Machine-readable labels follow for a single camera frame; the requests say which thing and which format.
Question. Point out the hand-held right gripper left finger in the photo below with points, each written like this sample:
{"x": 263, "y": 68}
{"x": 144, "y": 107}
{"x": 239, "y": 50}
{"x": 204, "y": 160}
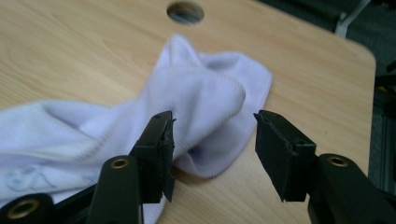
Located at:
{"x": 155, "y": 155}

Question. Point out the grey metal frame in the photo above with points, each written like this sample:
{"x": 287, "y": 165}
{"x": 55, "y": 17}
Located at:
{"x": 383, "y": 149}

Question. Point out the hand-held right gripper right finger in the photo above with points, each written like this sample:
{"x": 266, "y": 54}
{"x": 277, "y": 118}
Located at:
{"x": 280, "y": 155}

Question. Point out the white cloth towel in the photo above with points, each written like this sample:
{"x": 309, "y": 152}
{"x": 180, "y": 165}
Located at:
{"x": 193, "y": 102}

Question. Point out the white metal stand leg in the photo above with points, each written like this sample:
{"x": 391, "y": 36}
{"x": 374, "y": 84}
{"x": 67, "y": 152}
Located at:
{"x": 350, "y": 18}

